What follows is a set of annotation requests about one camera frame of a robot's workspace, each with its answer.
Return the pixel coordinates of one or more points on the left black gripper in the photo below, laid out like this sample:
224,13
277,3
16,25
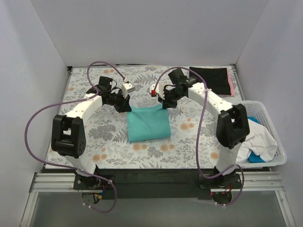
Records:
123,104

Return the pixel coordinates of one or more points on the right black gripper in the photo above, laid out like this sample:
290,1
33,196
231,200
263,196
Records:
167,100

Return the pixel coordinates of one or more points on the teal t shirt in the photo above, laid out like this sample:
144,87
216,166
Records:
148,123

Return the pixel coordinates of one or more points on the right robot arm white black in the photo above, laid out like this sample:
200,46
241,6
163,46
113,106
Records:
232,125

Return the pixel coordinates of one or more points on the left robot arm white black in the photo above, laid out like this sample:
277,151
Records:
68,133

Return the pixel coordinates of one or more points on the folded black t shirt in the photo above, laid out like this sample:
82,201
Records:
216,79

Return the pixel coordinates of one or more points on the folded pink t shirt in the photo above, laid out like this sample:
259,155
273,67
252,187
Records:
230,83

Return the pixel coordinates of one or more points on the white t shirt in basket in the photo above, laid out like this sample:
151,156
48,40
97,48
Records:
260,141

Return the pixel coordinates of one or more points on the blue t shirt in basket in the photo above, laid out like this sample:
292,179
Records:
253,158

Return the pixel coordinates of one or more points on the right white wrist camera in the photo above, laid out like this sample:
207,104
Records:
157,91

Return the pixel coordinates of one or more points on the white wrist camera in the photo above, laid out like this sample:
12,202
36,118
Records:
157,91
127,88

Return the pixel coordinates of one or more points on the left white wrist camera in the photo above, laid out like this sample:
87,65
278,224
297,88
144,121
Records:
127,88

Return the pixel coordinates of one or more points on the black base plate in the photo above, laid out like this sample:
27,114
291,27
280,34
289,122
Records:
147,192

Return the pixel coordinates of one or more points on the aluminium front rail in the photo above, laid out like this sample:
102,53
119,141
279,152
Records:
172,178

